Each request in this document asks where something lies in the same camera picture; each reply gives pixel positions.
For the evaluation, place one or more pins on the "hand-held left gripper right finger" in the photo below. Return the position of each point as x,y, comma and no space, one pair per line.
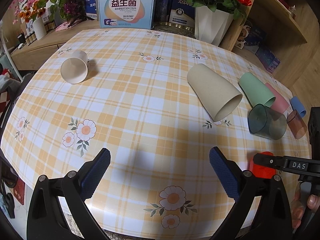
223,173

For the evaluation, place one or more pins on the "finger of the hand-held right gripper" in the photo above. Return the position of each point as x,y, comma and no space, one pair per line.
262,165

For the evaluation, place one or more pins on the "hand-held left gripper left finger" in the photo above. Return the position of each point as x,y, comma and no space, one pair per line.
96,172

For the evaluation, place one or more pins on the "translucent teal cup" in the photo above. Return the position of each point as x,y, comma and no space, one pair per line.
266,125

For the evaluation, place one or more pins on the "translucent brown cup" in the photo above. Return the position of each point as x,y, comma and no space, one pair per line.
296,125

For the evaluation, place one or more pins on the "blue cup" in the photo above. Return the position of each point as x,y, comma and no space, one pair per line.
298,105

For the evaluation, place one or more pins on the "pink cup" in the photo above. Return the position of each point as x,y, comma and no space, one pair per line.
278,98

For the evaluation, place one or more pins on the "green cup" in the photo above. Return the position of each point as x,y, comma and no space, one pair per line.
253,87

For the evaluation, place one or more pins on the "beige cup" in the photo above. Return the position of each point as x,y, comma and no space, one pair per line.
212,90

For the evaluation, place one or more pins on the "white cup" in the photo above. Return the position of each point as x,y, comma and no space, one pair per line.
73,68

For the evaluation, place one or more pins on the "person's right hand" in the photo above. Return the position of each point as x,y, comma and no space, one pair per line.
298,212

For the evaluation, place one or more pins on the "yellow plaid floral tablecloth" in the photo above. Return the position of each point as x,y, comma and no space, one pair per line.
150,105

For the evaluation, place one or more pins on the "blue boxes in shelf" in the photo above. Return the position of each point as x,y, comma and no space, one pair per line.
266,57

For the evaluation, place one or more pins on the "wooden sideboard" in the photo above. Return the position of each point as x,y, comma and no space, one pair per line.
40,48

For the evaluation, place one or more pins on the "wooden shelf unit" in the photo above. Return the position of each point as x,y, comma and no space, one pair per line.
275,17

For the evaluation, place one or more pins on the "white pole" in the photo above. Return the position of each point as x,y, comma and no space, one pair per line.
8,52

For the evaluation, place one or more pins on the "white faceted planter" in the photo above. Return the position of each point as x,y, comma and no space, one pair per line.
212,25

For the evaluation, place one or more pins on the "pink cloth item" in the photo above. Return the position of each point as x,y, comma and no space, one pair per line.
65,26

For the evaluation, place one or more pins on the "row of small dark bottles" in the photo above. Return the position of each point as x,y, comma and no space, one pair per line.
28,38

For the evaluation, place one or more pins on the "silver patterned tray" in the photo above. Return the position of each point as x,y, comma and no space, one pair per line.
175,28

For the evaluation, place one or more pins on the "white ribbed vase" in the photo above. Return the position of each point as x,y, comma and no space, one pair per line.
40,28

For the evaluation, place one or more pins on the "blue and white box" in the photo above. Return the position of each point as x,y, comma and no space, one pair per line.
90,7

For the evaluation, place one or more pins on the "light blue printed box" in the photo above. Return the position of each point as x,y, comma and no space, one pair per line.
125,7

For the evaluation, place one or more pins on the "dark blue box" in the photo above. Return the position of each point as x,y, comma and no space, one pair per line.
182,10

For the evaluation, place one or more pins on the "dark patterned tall box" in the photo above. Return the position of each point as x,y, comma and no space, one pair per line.
163,7

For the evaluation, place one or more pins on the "pink and orange flower bouquet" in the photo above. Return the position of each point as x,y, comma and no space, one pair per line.
33,5

